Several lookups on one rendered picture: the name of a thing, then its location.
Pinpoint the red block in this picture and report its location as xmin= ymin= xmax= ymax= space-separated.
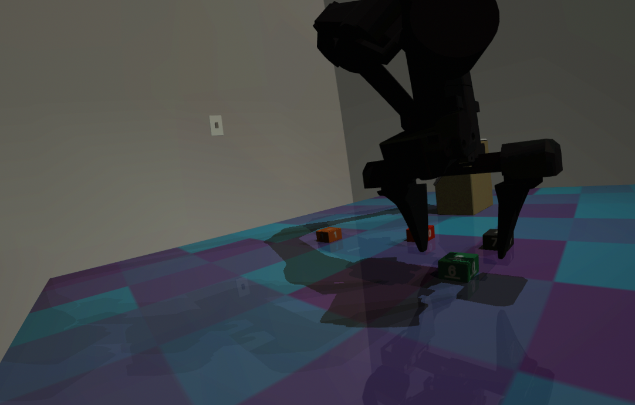
xmin=406 ymin=225 xmax=435 ymax=242

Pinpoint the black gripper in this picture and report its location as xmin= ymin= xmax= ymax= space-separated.
xmin=362 ymin=85 xmax=563 ymax=259

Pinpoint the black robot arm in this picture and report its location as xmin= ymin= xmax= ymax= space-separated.
xmin=313 ymin=0 xmax=500 ymax=182

